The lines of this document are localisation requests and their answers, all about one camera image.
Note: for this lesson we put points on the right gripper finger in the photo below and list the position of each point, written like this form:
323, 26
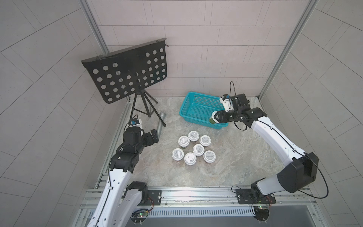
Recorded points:
219, 114
219, 121

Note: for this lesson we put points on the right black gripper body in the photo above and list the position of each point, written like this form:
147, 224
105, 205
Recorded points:
236, 113

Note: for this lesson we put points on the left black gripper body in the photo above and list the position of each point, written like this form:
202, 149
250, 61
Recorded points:
144, 141

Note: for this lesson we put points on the yogurt cup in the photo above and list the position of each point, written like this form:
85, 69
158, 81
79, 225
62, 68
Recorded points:
178, 154
198, 150
193, 136
209, 156
214, 115
184, 141
190, 159
205, 140

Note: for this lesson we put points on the teal plastic basket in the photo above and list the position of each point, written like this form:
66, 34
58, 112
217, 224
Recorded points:
198, 108

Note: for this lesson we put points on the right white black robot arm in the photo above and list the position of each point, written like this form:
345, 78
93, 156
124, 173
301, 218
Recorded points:
300, 168

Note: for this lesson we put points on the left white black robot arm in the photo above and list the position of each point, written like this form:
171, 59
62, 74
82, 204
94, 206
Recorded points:
120, 198

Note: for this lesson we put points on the black perforated music stand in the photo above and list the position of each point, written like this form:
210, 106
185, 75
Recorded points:
130, 71

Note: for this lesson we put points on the left circuit board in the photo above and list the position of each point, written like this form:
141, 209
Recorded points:
139, 216

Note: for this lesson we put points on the circuit board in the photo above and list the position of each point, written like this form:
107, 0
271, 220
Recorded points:
261, 213
139, 216

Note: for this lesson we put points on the right circuit board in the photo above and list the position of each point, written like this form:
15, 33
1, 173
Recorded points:
261, 213

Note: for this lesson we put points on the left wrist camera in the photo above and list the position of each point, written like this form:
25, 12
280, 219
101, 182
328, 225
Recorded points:
135, 122

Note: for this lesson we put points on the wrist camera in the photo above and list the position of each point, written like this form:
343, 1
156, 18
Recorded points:
135, 122
225, 101

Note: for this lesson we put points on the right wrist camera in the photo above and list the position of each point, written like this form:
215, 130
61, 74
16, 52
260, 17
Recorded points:
225, 101

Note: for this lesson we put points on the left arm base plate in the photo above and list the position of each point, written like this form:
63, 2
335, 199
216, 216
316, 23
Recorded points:
153, 198

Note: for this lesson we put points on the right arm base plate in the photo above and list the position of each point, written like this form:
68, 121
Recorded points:
244, 196

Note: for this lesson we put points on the aluminium mounting rail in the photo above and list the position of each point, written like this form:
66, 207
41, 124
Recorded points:
219, 196

